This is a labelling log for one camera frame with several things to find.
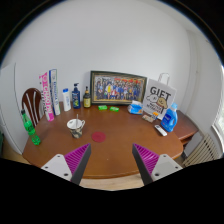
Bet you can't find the framed group photo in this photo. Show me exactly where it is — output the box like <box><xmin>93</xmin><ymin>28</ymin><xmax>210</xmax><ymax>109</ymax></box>
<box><xmin>90</xmin><ymin>71</ymin><xmax>147</xmax><ymax>105</ymax></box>

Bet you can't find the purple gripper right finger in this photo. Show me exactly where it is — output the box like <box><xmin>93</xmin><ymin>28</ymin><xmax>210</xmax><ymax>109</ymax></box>
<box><xmin>132</xmin><ymin>144</ymin><xmax>182</xmax><ymax>185</ymax></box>

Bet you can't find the left green small box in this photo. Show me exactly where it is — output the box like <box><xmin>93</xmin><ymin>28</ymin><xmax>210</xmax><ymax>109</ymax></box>
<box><xmin>98</xmin><ymin>105</ymin><xmax>107</xmax><ymax>110</ymax></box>

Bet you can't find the round red coaster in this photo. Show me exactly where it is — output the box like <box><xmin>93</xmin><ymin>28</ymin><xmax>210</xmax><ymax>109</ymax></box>
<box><xmin>91</xmin><ymin>132</ymin><xmax>106</xmax><ymax>143</ymax></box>

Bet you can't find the white radiator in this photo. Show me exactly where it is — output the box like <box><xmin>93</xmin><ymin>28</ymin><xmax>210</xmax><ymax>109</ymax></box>
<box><xmin>183</xmin><ymin>134</ymin><xmax>220</xmax><ymax>167</ymax></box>

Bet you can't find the white lotion bottle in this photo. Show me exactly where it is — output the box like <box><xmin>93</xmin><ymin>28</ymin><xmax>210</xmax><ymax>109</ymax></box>
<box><xmin>63</xmin><ymin>88</ymin><xmax>71</xmax><ymax>112</ymax></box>

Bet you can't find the right green small box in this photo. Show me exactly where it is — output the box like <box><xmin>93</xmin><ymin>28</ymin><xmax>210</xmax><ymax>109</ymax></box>
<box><xmin>110</xmin><ymin>106</ymin><xmax>119</xmax><ymax>112</ymax></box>

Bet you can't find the green small box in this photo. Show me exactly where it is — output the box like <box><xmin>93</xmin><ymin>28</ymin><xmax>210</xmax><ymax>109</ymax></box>
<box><xmin>110</xmin><ymin>106</ymin><xmax>119</xmax><ymax>112</ymax></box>
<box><xmin>98</xmin><ymin>105</ymin><xmax>107</xmax><ymax>110</ymax></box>

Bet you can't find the white blue shuttlecock tube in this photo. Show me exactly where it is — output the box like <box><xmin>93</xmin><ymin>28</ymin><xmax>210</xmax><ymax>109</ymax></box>
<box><xmin>49</xmin><ymin>69</ymin><xmax>60</xmax><ymax>116</ymax></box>

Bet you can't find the patterned ceramic mug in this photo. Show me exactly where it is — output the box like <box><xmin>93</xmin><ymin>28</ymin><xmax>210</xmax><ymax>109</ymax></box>
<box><xmin>67</xmin><ymin>119</ymin><xmax>85</xmax><ymax>139</ymax></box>

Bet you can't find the dark amber pump bottle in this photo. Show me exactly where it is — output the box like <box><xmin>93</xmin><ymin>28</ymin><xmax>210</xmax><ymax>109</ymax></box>
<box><xmin>83</xmin><ymin>86</ymin><xmax>91</xmax><ymax>108</ymax></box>

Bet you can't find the white remote control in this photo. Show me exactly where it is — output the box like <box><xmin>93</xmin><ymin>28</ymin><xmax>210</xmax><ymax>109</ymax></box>
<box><xmin>155</xmin><ymin>125</ymin><xmax>167</xmax><ymax>137</ymax></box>

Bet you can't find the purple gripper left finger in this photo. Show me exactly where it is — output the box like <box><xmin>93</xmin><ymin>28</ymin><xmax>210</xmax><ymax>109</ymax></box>
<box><xmin>42</xmin><ymin>144</ymin><xmax>91</xmax><ymax>185</ymax></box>

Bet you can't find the dark wooden chair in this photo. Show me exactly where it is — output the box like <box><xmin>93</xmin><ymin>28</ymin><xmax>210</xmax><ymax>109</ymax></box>
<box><xmin>22</xmin><ymin>88</ymin><xmax>43</xmax><ymax>126</ymax></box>

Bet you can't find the small snack packet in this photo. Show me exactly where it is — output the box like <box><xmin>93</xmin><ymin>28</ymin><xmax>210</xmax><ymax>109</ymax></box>
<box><xmin>142</xmin><ymin>112</ymin><xmax>159</xmax><ymax>123</ymax></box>

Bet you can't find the spoon in mug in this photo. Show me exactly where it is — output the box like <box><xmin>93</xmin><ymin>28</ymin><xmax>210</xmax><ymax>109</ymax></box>
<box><xmin>76</xmin><ymin>114</ymin><xmax>78</xmax><ymax>129</ymax></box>

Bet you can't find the white gift paper bag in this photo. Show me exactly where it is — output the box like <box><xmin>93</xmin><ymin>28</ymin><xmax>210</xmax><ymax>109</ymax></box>
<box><xmin>143</xmin><ymin>73</ymin><xmax>177</xmax><ymax>119</ymax></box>

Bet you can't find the blue detergent bottle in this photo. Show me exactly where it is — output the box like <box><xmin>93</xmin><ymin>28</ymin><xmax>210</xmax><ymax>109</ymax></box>
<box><xmin>161</xmin><ymin>103</ymin><xmax>178</xmax><ymax>132</ymax></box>

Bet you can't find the pink shuttlecock tube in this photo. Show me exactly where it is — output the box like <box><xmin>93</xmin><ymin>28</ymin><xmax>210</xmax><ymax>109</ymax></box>
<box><xmin>39</xmin><ymin>72</ymin><xmax>54</xmax><ymax>121</ymax></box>

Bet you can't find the blue pump bottle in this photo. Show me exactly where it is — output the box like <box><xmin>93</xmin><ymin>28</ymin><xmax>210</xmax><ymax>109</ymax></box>
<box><xmin>72</xmin><ymin>83</ymin><xmax>81</xmax><ymax>109</ymax></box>

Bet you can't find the green plastic bottle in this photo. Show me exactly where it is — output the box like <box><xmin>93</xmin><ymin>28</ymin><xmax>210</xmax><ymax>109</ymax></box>
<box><xmin>21</xmin><ymin>109</ymin><xmax>41</xmax><ymax>145</ymax></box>

